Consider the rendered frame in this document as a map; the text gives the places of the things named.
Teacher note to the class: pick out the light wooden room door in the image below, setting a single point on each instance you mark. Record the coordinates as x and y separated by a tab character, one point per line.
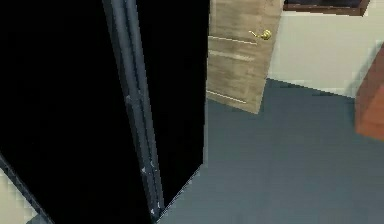
238	66

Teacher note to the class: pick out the black fridge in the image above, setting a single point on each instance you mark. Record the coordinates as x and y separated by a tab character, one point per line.
66	100

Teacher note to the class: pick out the dark wooden framed window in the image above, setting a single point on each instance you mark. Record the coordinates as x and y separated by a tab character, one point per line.
328	7

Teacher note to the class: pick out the reddish brown wooden cabinet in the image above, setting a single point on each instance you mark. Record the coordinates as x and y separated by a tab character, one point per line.
371	100

